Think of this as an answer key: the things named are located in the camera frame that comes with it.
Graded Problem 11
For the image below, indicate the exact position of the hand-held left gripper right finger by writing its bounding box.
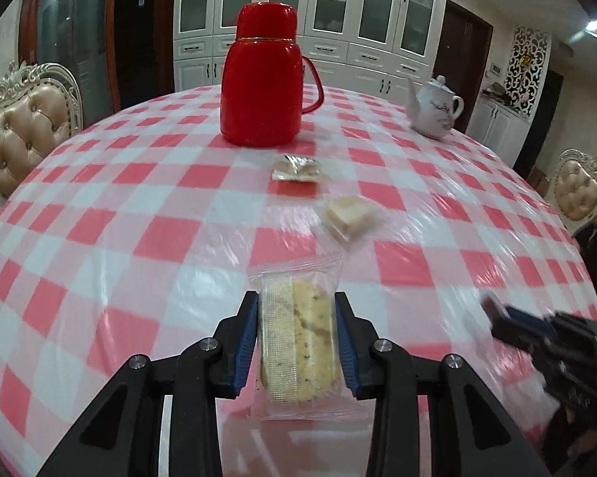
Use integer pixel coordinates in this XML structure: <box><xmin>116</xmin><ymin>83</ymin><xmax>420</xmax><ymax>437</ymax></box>
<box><xmin>334</xmin><ymin>292</ymin><xmax>552</xmax><ymax>477</ymax></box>

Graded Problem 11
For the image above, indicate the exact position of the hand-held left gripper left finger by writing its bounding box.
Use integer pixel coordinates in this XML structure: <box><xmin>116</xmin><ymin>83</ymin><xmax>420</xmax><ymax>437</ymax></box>
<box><xmin>35</xmin><ymin>289</ymin><xmax>259</xmax><ymax>477</ymax></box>

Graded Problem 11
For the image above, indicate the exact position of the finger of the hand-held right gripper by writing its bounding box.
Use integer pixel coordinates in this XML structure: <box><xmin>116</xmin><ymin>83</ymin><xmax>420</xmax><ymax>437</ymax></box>
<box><xmin>481</xmin><ymin>294</ymin><xmax>557</xmax><ymax>331</ymax></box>
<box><xmin>491</xmin><ymin>322</ymin><xmax>557</xmax><ymax>365</ymax></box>

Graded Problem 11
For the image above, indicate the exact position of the clear cookie packet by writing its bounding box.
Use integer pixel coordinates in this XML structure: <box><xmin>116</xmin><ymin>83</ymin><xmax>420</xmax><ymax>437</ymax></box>
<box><xmin>246</xmin><ymin>253</ymin><xmax>369</xmax><ymax>421</ymax></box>

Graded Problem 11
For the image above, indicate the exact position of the beige cake packet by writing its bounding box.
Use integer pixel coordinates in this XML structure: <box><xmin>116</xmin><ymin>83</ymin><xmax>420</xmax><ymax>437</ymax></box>
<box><xmin>313</xmin><ymin>194</ymin><xmax>388</xmax><ymax>246</ymax></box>

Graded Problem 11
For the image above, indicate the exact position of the ornate beige tufted chair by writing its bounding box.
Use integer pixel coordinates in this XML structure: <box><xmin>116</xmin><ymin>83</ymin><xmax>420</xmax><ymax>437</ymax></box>
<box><xmin>0</xmin><ymin>62</ymin><xmax>83</xmax><ymax>214</ymax></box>
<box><xmin>551</xmin><ymin>149</ymin><xmax>597</xmax><ymax>224</ymax></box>

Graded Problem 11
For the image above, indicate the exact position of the red white checked tablecloth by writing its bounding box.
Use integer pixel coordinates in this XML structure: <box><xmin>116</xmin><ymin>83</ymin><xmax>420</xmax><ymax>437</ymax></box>
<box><xmin>0</xmin><ymin>84</ymin><xmax>597</xmax><ymax>477</ymax></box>

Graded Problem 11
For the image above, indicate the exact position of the low white cabinet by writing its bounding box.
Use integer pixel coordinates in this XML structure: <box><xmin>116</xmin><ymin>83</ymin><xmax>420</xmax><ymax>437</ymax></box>
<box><xmin>469</xmin><ymin>97</ymin><xmax>532</xmax><ymax>170</ymax></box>

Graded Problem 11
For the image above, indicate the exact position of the white floral teapot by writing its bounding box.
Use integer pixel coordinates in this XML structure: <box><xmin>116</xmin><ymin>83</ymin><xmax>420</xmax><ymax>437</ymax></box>
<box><xmin>405</xmin><ymin>76</ymin><xmax>465</xmax><ymax>140</ymax></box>

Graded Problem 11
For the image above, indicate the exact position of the white lattice screen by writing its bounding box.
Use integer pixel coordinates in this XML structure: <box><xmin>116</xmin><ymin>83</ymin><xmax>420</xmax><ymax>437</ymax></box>
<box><xmin>507</xmin><ymin>27</ymin><xmax>550</xmax><ymax>120</ymax></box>

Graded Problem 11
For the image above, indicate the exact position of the dark wooden door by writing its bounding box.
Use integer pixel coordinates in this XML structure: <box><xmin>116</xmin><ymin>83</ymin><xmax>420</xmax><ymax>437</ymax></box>
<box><xmin>430</xmin><ymin>0</ymin><xmax>493</xmax><ymax>135</ymax></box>

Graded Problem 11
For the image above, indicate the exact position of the red thermos jug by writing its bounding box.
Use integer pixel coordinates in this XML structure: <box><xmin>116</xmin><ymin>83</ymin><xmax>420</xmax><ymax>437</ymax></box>
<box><xmin>220</xmin><ymin>3</ymin><xmax>325</xmax><ymax>148</ymax></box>

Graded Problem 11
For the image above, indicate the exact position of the white glass-door cabinet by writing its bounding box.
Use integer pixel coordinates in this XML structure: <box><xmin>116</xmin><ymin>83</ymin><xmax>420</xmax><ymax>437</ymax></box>
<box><xmin>172</xmin><ymin>0</ymin><xmax>450</xmax><ymax>97</ymax></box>

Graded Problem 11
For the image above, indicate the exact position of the wooden glass sliding door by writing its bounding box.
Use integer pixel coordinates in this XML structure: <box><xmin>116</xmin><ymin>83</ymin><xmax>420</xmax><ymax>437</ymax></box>
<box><xmin>20</xmin><ymin>0</ymin><xmax>175</xmax><ymax>110</ymax></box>

